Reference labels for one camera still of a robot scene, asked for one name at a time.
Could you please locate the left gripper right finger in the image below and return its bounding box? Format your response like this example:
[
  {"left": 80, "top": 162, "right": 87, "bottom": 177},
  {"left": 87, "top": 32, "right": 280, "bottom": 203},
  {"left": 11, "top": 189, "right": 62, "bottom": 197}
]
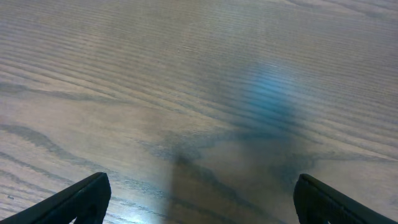
[{"left": 293, "top": 174, "right": 397, "bottom": 224}]

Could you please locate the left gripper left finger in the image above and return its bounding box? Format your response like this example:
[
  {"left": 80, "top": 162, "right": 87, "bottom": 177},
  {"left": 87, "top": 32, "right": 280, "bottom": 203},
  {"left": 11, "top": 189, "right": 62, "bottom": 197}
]
[{"left": 1, "top": 172, "right": 111, "bottom": 224}]

